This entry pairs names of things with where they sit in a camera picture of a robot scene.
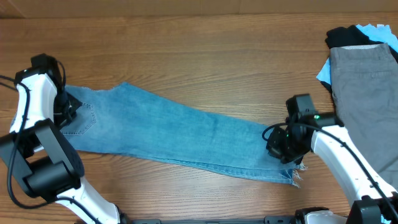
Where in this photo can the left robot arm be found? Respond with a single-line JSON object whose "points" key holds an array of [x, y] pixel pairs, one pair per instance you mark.
{"points": [[42, 166]]}

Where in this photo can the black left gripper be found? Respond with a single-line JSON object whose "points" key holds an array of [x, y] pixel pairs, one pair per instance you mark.
{"points": [[62, 122]]}

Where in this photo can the black folded garment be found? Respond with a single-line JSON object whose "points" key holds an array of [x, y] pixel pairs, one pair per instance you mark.
{"points": [[345, 35]]}

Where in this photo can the grey folded trousers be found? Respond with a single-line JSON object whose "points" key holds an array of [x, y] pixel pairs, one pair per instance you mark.
{"points": [[364, 90]]}

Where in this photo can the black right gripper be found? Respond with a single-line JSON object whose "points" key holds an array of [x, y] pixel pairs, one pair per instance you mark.
{"points": [[273, 147]]}

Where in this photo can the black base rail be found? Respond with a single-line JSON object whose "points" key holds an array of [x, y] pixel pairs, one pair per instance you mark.
{"points": [[266, 220]]}

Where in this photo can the light blue denim jeans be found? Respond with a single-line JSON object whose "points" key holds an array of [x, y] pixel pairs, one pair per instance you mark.
{"points": [[130, 121]]}

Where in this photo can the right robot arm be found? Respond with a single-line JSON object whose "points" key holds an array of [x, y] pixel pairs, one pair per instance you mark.
{"points": [[371, 198]]}

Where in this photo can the light blue folded garment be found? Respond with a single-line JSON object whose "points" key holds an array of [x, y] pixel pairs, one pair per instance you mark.
{"points": [[379, 33]]}

